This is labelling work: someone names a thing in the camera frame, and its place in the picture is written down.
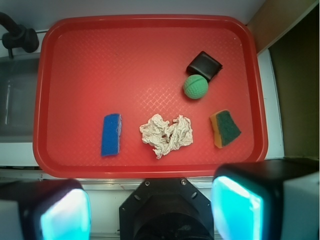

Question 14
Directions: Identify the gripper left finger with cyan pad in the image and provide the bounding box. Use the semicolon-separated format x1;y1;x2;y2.
0;179;92;240

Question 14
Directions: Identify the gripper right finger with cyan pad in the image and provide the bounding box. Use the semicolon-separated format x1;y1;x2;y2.
211;159;320;240

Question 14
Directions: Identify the green dimpled ball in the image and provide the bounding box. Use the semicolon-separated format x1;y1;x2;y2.
183;74;209;100

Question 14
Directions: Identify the yellow and green sponge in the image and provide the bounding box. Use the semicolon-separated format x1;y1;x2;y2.
209;109;242;149

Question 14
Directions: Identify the crumpled white cloth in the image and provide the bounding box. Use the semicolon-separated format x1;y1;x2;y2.
139;114;194;160

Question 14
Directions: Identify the blue sponge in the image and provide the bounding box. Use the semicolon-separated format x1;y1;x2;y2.
101;113;122;157

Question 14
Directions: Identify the red plastic tray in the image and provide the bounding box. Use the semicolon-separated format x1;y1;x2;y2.
33;15;268;179

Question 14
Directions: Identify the metal sink basin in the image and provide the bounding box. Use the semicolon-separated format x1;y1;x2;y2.
0;53;40;144

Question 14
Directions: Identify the black faucet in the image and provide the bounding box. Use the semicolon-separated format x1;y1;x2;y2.
0;12;40;59

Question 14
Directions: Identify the black octagonal mount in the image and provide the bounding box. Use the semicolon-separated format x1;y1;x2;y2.
119;178;215;240

